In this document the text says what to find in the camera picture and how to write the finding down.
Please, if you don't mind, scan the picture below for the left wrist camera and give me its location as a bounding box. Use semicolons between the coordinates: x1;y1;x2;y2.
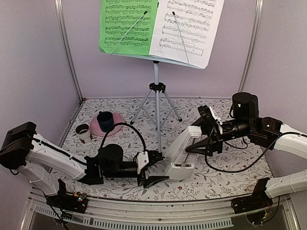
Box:
133;150;149;174

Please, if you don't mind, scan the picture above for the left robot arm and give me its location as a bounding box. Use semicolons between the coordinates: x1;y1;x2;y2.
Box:
0;122;169;208

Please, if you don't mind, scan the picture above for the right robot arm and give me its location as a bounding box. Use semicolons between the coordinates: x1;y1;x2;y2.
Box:
185;92;307;209

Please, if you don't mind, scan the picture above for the right aluminium frame post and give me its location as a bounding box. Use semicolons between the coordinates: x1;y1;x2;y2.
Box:
237;0;263;92

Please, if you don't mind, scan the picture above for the white metronome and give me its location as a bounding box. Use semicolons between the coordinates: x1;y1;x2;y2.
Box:
165;126;202;180

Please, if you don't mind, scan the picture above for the pink plate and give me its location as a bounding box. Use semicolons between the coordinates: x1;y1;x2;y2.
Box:
89;111;123;137

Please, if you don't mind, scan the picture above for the white sheet music page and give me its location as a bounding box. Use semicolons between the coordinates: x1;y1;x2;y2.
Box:
149;0;224;69

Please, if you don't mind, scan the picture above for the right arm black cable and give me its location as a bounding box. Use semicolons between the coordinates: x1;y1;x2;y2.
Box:
204;124;307;173

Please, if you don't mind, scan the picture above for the green sheet music page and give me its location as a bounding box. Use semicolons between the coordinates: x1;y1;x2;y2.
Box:
98;0;158;56

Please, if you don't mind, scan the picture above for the white paper cup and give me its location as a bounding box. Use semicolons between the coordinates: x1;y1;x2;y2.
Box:
75;124;92;144

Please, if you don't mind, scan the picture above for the floral table mat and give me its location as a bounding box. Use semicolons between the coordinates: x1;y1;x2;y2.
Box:
49;97;274;202

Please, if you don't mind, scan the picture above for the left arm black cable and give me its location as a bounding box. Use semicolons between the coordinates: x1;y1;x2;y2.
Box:
99;122;147;154

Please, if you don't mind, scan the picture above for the left aluminium frame post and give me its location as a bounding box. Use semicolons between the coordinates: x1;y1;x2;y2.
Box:
54;0;83;104

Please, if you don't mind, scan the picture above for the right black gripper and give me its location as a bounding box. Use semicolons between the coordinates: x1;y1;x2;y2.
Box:
182;116;253;157

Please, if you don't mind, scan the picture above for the dark blue mug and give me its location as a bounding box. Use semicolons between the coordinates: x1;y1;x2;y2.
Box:
96;111;114;132

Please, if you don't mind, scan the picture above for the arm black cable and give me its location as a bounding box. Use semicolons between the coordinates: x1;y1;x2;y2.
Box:
204;124;307;173
99;122;147;154

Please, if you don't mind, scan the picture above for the white perforated music stand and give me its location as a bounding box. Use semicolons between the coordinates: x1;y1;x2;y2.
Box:
97;0;225;158

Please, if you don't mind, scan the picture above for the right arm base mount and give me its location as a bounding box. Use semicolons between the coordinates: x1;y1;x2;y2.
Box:
231;192;273;214

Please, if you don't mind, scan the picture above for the aluminium frame post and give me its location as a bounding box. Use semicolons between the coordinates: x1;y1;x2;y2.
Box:
54;0;83;104
237;0;263;92

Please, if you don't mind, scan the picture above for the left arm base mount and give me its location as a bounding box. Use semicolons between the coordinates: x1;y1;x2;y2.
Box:
46;192;88;214

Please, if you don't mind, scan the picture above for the aluminium front rail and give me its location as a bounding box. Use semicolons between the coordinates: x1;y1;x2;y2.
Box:
21;188;307;230

